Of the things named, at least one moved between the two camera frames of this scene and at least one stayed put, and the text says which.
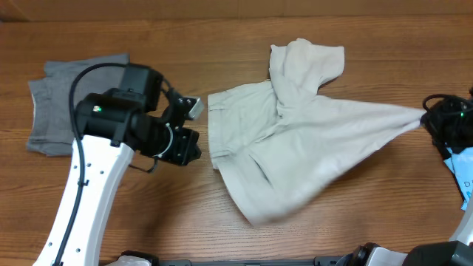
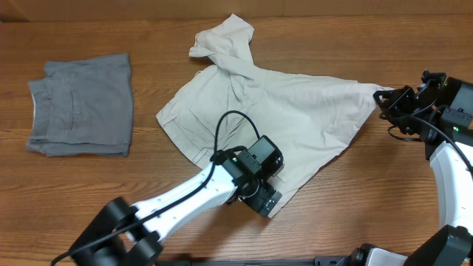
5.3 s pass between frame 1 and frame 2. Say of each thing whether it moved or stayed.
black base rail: stayed
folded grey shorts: stayed
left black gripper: moved
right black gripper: moved
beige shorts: moved
